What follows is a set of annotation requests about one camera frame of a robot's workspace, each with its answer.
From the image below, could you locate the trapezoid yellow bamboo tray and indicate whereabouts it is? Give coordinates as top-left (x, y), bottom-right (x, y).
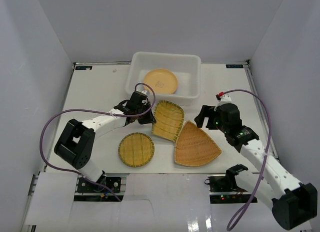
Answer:
top-left (151, 100), bottom-right (185, 142)

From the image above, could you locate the fan-shaped orange bamboo tray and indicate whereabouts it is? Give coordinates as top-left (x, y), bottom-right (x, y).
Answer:
top-left (174, 121), bottom-right (222, 167)

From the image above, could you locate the yellow orange plate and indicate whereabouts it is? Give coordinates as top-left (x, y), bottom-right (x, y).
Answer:
top-left (143, 68), bottom-right (178, 94)

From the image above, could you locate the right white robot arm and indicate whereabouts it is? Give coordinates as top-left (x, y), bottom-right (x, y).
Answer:
top-left (194, 103), bottom-right (318, 231)

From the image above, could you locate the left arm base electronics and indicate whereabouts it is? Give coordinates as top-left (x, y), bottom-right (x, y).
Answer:
top-left (73, 177), bottom-right (124, 202)

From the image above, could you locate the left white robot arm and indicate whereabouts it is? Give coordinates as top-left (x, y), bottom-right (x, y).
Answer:
top-left (54, 91), bottom-right (156, 192)

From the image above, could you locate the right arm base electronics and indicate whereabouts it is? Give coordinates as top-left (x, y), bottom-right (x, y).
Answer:
top-left (204, 175), bottom-right (251, 205)

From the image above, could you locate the white plastic bin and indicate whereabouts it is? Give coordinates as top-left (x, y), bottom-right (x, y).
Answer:
top-left (125, 51), bottom-right (201, 106)

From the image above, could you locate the round bamboo tray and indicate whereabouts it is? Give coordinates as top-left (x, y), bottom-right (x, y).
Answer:
top-left (118, 132), bottom-right (155, 168)

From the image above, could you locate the right blue corner label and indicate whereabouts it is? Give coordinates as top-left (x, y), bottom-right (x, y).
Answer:
top-left (225, 64), bottom-right (244, 69)

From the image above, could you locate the blue corner label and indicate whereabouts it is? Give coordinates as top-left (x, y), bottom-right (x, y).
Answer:
top-left (225, 64), bottom-right (244, 69)
top-left (75, 65), bottom-right (93, 70)

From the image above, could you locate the left blue corner label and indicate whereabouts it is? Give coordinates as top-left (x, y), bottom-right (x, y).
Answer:
top-left (75, 65), bottom-right (93, 70)

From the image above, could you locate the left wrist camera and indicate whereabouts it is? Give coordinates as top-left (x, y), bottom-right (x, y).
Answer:
top-left (141, 90), bottom-right (150, 104)

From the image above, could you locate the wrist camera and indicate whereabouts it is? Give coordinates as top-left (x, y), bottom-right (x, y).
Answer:
top-left (141, 90), bottom-right (150, 104)
top-left (216, 92), bottom-right (232, 106)

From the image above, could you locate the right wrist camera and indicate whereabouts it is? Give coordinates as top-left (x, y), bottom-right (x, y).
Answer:
top-left (216, 92), bottom-right (232, 106)

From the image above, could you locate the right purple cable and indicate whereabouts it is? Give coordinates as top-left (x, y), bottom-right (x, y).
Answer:
top-left (226, 89), bottom-right (273, 232)

